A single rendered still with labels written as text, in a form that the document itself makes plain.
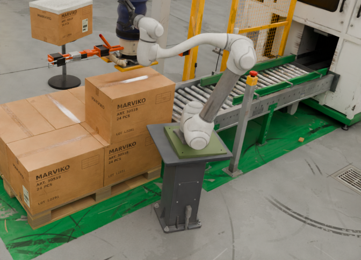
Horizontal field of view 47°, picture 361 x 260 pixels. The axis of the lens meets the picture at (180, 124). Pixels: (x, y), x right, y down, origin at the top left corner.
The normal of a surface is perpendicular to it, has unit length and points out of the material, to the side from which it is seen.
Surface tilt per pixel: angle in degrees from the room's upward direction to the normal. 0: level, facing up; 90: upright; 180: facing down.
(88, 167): 90
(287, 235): 0
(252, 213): 0
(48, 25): 90
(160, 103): 90
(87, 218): 0
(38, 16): 90
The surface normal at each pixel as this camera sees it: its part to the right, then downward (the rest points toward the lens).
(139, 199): 0.11, -0.86
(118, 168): 0.64, 0.45
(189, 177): 0.32, 0.51
